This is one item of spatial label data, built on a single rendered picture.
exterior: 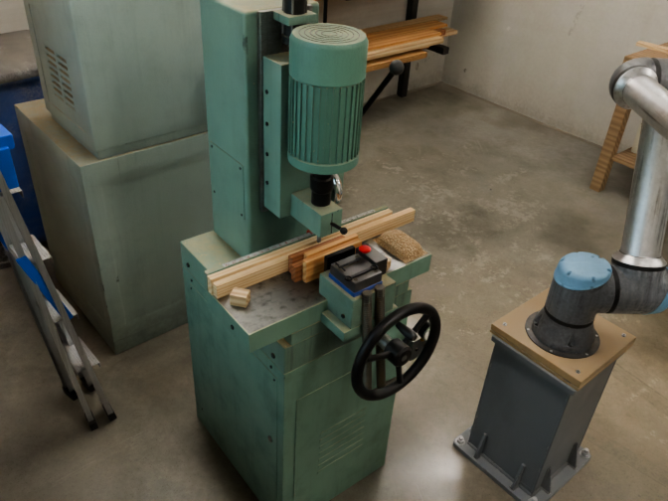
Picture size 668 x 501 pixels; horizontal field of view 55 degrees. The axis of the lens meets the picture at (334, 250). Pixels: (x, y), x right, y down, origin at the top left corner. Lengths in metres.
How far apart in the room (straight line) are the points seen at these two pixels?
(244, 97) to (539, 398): 1.28
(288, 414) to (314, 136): 0.76
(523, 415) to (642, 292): 0.55
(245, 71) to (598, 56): 3.63
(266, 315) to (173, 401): 1.12
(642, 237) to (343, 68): 1.05
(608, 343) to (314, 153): 1.16
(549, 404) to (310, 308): 0.89
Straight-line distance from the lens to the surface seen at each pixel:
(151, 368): 2.75
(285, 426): 1.84
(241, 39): 1.60
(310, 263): 1.63
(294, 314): 1.56
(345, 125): 1.48
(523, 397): 2.20
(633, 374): 3.06
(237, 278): 1.61
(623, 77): 1.89
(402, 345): 1.60
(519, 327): 2.14
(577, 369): 2.06
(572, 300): 2.00
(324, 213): 1.62
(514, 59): 5.32
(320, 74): 1.43
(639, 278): 2.06
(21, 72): 3.07
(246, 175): 1.73
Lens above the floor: 1.92
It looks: 35 degrees down
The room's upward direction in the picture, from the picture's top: 4 degrees clockwise
